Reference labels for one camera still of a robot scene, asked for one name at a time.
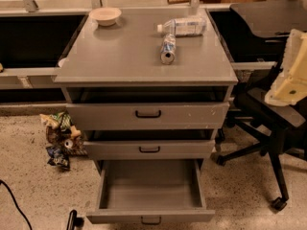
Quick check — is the brown snack bag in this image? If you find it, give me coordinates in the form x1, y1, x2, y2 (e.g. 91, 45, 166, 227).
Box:
46, 126, 83, 151

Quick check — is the blue soda can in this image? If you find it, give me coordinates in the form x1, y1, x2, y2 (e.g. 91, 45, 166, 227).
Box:
160, 34, 176, 64

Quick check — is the grey bottom drawer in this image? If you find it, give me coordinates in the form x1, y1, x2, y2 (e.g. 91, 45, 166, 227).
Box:
86, 159, 215, 225

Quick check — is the black office chair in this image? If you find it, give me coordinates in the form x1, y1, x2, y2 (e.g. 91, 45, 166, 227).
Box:
210, 0, 307, 211

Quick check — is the black handle at floor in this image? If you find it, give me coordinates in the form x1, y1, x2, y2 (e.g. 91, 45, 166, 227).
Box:
66, 210, 84, 230

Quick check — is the grey top drawer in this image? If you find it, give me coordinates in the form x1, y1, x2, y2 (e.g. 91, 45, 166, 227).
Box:
67, 103, 229, 130

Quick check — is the black floor cable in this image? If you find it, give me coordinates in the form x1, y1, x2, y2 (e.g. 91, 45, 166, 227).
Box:
0, 179, 34, 230

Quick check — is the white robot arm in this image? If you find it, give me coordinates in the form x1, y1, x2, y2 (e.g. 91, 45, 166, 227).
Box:
265, 29, 307, 106

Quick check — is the grey middle drawer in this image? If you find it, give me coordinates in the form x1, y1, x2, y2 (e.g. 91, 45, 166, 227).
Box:
84, 140, 215, 160

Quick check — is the blue snack bag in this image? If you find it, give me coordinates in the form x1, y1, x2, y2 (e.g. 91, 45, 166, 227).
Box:
46, 146, 70, 170

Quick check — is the green striped snack bag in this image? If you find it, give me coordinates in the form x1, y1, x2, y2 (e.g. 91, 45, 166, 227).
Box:
39, 112, 72, 131

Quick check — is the clear plastic water bottle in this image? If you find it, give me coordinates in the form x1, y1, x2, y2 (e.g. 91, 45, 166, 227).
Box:
156, 17, 206, 36

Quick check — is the grey drawer cabinet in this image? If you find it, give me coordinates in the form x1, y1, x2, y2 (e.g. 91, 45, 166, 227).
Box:
53, 6, 239, 177

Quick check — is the grey drawer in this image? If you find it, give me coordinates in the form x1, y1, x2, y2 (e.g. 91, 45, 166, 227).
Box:
84, 140, 215, 160
86, 159, 215, 225
67, 103, 229, 130

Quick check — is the white bowl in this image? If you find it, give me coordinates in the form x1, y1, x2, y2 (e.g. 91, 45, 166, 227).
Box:
89, 8, 122, 26

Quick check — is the wooden stick on desk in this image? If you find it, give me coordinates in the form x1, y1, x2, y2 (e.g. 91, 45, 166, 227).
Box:
167, 0, 190, 4

